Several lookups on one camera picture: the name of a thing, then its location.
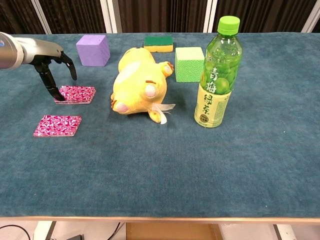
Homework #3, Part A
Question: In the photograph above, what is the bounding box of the white frame post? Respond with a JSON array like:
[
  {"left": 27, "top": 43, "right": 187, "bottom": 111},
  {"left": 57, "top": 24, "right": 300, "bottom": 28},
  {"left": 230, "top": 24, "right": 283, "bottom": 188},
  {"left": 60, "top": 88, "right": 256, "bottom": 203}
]
[
  {"left": 29, "top": 0, "right": 53, "bottom": 35},
  {"left": 99, "top": 0, "right": 123, "bottom": 34},
  {"left": 202, "top": 0, "right": 218, "bottom": 33},
  {"left": 301, "top": 0, "right": 320, "bottom": 33}
]

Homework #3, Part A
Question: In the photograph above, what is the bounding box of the yellow plush toy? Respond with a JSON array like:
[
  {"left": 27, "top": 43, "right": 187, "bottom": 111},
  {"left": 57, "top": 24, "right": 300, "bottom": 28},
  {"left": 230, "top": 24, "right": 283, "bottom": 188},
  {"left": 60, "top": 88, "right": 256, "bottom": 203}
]
[{"left": 110, "top": 46, "right": 177, "bottom": 125}]

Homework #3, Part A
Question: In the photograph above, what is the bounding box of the dark pleated curtain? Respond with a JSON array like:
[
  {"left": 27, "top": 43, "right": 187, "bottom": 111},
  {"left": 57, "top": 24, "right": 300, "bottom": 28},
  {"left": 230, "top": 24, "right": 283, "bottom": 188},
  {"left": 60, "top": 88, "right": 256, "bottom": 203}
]
[
  {"left": 38, "top": 0, "right": 107, "bottom": 35},
  {"left": 117, "top": 0, "right": 210, "bottom": 33},
  {"left": 0, "top": 0, "right": 48, "bottom": 35},
  {"left": 212, "top": 0, "right": 317, "bottom": 33}
]

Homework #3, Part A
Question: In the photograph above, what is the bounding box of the black floor device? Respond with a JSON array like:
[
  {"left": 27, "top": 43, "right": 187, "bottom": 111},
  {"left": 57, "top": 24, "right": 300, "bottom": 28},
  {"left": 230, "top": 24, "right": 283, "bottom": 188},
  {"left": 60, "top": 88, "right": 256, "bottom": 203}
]
[{"left": 63, "top": 233, "right": 85, "bottom": 240}]

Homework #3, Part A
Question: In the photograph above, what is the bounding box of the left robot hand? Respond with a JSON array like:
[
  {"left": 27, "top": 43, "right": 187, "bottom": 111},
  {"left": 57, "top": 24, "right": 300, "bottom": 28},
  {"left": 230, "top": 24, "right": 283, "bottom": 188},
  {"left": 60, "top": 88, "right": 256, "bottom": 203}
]
[{"left": 21, "top": 37, "right": 78, "bottom": 102}]

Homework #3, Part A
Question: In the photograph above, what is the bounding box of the teal table cloth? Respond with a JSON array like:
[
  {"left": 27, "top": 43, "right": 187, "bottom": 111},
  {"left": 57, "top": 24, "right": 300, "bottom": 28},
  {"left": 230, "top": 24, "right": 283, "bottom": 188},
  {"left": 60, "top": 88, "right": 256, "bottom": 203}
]
[{"left": 0, "top": 31, "right": 320, "bottom": 218}]

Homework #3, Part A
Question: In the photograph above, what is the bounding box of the cardboard box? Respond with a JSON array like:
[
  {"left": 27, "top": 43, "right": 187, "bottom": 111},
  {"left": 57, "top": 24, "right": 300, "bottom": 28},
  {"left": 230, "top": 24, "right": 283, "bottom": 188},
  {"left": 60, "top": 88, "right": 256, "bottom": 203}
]
[{"left": 125, "top": 222, "right": 223, "bottom": 240}]

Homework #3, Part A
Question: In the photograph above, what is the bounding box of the green tea bottle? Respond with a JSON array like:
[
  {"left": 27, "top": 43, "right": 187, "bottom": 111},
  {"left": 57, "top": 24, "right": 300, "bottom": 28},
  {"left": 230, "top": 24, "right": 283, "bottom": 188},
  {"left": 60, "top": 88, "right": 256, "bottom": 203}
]
[{"left": 194, "top": 15, "right": 244, "bottom": 129}]

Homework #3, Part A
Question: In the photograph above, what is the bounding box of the green and yellow sponge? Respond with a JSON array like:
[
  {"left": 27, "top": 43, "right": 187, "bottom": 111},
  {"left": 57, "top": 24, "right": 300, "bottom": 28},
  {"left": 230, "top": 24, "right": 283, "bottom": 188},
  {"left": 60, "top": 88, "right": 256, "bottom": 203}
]
[{"left": 143, "top": 35, "right": 174, "bottom": 53}]

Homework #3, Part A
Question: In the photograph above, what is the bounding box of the black floor cable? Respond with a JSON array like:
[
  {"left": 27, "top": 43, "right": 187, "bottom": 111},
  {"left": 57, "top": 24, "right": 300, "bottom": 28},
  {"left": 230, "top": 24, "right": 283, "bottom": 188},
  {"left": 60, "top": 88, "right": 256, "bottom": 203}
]
[
  {"left": 107, "top": 222, "right": 122, "bottom": 240},
  {"left": 0, "top": 224, "right": 31, "bottom": 240}
]

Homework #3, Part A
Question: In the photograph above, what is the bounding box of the purple foam cube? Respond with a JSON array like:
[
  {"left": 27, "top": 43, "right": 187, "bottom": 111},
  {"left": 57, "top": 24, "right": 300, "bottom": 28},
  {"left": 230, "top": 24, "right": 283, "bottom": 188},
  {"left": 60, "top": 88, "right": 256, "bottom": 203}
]
[{"left": 75, "top": 34, "right": 111, "bottom": 68}]

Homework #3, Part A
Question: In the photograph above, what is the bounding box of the white table leg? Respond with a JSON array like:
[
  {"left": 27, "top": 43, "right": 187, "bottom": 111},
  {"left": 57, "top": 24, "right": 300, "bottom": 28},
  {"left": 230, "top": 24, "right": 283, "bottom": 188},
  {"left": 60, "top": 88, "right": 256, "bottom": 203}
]
[
  {"left": 272, "top": 224, "right": 295, "bottom": 240},
  {"left": 33, "top": 221, "right": 57, "bottom": 240}
]

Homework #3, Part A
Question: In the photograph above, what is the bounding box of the green foam cube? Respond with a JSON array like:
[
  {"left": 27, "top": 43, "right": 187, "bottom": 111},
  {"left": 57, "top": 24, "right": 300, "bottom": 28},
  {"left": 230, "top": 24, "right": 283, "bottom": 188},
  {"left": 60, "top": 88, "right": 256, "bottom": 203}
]
[{"left": 174, "top": 46, "right": 206, "bottom": 83}]

